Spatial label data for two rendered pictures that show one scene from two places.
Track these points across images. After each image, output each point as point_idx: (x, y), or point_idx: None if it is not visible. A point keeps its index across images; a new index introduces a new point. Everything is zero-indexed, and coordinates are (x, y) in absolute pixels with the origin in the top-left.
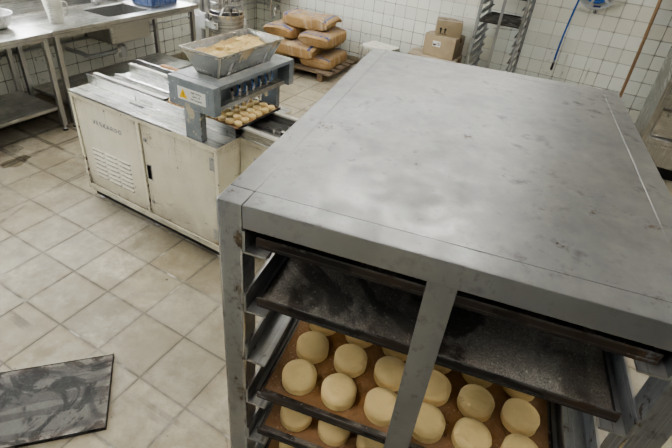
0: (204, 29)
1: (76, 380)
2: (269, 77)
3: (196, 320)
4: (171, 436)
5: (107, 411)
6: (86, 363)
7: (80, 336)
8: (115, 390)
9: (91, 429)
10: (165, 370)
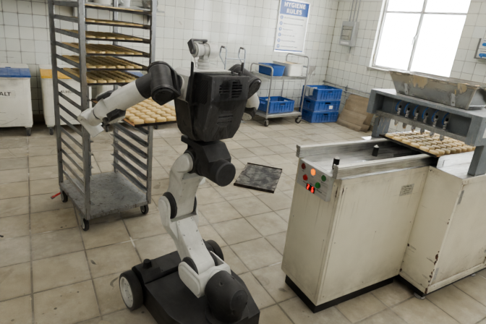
0: None
1: (264, 183)
2: (459, 128)
3: (284, 217)
4: (215, 194)
5: (241, 185)
6: (273, 186)
7: (293, 189)
8: (252, 190)
9: (235, 181)
10: (254, 202)
